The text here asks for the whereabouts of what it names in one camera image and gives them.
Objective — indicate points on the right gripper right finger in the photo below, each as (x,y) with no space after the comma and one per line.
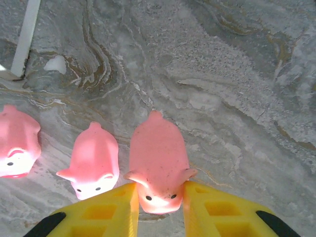
(222,217)

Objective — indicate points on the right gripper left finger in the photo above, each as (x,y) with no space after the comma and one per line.
(103,214)

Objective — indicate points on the pink plastic pig toy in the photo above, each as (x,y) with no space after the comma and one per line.
(158,153)
(17,138)
(93,153)

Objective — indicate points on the wooden shelf with white frame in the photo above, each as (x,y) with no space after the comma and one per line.
(26,37)

